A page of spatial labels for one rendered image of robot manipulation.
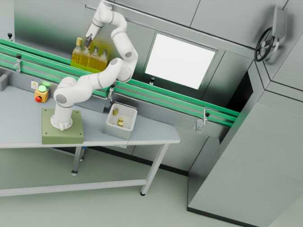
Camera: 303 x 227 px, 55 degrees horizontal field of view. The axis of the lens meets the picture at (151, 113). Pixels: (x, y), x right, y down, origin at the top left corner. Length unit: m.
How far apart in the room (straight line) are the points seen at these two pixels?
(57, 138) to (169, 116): 0.78
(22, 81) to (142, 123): 0.84
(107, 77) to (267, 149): 1.16
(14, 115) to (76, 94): 0.56
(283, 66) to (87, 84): 1.03
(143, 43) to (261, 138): 0.98
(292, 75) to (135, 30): 0.98
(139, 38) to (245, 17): 0.68
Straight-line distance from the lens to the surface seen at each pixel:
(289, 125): 1.96
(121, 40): 1.58
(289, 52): 1.68
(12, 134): 1.83
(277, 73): 1.72
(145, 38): 1.97
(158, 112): 2.04
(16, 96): 2.08
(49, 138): 1.73
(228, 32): 1.98
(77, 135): 1.75
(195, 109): 2.03
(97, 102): 1.96
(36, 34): 2.24
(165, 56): 2.01
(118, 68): 1.47
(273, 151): 2.09
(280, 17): 1.91
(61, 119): 1.73
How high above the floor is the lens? 2.07
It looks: 38 degrees down
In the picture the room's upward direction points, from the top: 21 degrees clockwise
